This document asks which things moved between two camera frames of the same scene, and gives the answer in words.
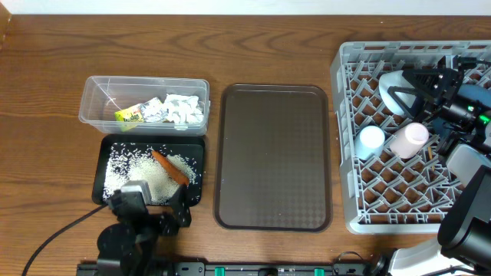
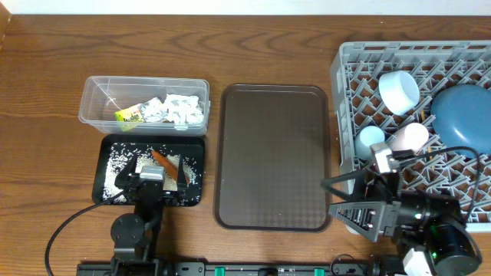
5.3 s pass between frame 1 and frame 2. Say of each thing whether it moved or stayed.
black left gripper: moved
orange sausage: stayed
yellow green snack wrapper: stayed
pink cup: stayed
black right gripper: moved
